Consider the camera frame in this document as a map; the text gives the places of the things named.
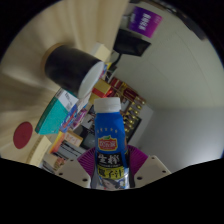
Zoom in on purple sign board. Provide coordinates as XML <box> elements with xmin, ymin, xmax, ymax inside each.
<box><xmin>128</xmin><ymin>5</ymin><xmax>164</xmax><ymax>39</ymax></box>

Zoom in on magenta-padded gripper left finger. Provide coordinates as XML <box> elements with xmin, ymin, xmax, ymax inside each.
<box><xmin>54</xmin><ymin>148</ymin><xmax>98</xmax><ymax>189</ymax></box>

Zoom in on small standing card sign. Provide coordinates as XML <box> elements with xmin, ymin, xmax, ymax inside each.
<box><xmin>63</xmin><ymin>129</ymin><xmax>84</xmax><ymax>148</ymax></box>

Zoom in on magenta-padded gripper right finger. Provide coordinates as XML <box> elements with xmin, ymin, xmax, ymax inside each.
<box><xmin>127</xmin><ymin>144</ymin><xmax>173</xmax><ymax>188</ymax></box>

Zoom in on teal book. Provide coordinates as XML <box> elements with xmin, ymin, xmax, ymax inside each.
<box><xmin>34</xmin><ymin>96</ymin><xmax>73</xmax><ymax>136</ymax></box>

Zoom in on flat round red coaster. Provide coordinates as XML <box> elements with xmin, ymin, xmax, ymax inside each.
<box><xmin>12</xmin><ymin>121</ymin><xmax>34</xmax><ymax>150</ymax></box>

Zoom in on black mug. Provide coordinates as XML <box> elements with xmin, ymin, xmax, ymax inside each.
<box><xmin>41</xmin><ymin>43</ymin><xmax>106</xmax><ymax>100</ymax></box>

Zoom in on blue drink bottle white cap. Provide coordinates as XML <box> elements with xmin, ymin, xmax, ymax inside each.
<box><xmin>90</xmin><ymin>97</ymin><xmax>131</xmax><ymax>190</ymax></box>

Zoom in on yellow gift box red ribbon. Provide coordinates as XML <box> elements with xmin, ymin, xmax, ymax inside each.
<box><xmin>91</xmin><ymin>78</ymin><xmax>113</xmax><ymax>99</ymax></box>

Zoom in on black office chair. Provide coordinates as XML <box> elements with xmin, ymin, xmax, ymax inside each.
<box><xmin>106</xmin><ymin>28</ymin><xmax>152</xmax><ymax>73</ymax></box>

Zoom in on orange red book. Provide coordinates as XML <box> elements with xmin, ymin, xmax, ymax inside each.
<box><xmin>49</xmin><ymin>131</ymin><xmax>66</xmax><ymax>154</ymax></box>

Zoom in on wooden shelf unit with trophies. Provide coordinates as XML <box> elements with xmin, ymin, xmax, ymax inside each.
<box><xmin>109</xmin><ymin>77</ymin><xmax>147</xmax><ymax>141</ymax></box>

